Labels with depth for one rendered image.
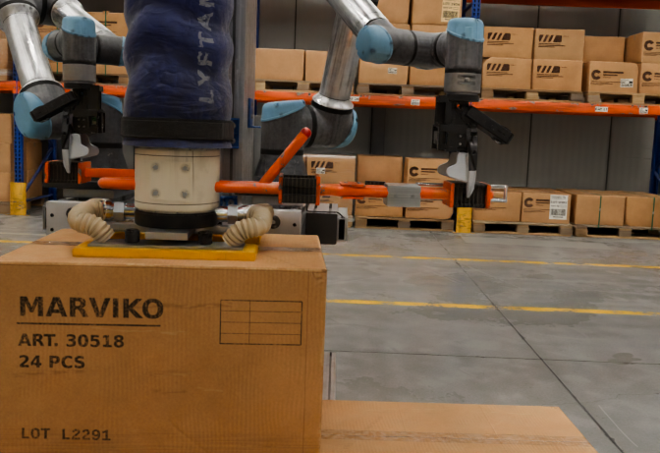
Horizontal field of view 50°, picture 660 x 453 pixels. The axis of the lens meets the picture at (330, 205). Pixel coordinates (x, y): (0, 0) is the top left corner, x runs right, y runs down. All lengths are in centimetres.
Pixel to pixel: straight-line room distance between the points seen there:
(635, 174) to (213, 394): 960
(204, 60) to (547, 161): 902
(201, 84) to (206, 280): 37
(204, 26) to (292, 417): 75
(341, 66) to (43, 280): 95
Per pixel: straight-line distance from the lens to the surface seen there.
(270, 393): 135
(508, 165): 1008
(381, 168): 900
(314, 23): 990
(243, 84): 206
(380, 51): 146
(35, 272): 136
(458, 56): 147
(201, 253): 134
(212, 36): 140
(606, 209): 916
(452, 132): 146
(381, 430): 162
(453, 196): 145
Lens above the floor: 120
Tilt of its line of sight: 6 degrees down
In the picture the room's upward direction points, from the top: 2 degrees clockwise
